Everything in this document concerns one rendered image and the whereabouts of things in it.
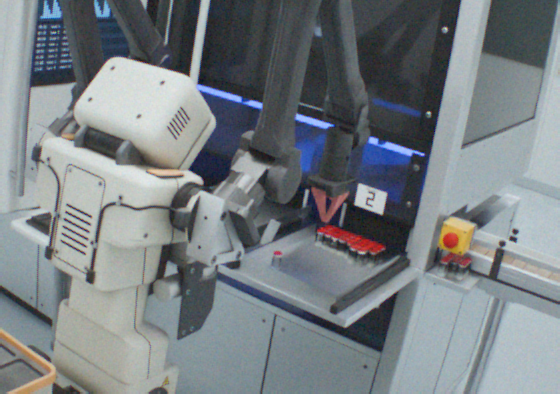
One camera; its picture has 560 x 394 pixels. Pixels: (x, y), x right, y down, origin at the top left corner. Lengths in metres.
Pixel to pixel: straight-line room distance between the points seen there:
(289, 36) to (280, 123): 0.15
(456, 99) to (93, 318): 1.01
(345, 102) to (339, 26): 0.20
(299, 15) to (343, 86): 0.29
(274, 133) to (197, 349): 1.36
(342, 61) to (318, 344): 1.04
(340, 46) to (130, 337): 0.66
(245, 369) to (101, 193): 1.26
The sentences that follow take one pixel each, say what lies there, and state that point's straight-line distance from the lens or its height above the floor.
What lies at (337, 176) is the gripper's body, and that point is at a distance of 1.55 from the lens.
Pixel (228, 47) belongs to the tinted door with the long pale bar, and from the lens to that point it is 2.19.
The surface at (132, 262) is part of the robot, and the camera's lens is 1.32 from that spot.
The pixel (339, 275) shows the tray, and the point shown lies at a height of 0.88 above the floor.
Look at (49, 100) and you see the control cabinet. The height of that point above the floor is 1.12.
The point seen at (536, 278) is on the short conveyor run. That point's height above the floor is 0.93.
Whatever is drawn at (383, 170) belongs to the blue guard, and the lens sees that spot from 1.96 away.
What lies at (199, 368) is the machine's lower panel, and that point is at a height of 0.25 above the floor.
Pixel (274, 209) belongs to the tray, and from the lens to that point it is 2.19.
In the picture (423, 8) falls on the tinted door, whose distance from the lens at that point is 1.89.
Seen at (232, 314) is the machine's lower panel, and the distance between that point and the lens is 2.35.
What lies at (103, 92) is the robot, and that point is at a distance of 1.32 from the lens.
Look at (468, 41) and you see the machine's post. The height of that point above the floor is 1.49.
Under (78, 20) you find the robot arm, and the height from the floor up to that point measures 1.45.
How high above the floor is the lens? 1.63
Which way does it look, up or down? 18 degrees down
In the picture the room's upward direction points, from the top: 10 degrees clockwise
